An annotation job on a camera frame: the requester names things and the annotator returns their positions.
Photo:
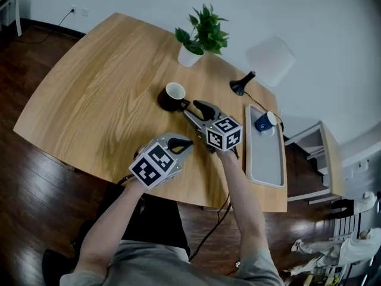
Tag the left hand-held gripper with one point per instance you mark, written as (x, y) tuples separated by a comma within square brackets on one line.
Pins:
[(153, 165)]

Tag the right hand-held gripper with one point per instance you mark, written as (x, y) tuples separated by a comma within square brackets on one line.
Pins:
[(223, 134)]

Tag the black mug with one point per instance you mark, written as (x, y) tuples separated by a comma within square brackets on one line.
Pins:
[(168, 101)]

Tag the person's right forearm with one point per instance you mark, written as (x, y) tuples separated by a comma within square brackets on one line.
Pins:
[(247, 207)]

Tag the person's left forearm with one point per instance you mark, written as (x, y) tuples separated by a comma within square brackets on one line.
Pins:
[(110, 225)]

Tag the person's left hand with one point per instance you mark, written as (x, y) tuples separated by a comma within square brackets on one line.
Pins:
[(140, 151)]

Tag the person's black trousers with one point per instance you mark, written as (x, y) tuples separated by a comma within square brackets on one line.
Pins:
[(160, 219)]

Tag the grey tray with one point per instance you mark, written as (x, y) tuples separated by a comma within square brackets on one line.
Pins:
[(263, 159)]

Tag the green plant in white pot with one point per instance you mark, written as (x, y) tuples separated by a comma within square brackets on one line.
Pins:
[(208, 31)]

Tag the white shade black base lamp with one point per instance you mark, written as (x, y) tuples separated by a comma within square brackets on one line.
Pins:
[(271, 58)]

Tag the person's grey shirt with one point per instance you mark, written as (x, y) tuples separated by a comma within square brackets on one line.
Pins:
[(166, 267)]

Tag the white floor plug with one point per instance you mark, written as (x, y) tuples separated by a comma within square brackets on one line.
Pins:
[(237, 264)]

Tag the white wooden side table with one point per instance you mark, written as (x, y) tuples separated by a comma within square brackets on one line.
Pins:
[(330, 156)]

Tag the white slatted rack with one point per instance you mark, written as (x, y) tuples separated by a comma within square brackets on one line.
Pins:
[(345, 226)]

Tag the white desk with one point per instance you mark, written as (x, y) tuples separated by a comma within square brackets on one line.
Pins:
[(13, 3)]

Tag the white wall switch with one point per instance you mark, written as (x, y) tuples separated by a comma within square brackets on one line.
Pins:
[(85, 12)]

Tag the white wall socket with plug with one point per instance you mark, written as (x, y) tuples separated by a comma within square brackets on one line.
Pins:
[(73, 9)]

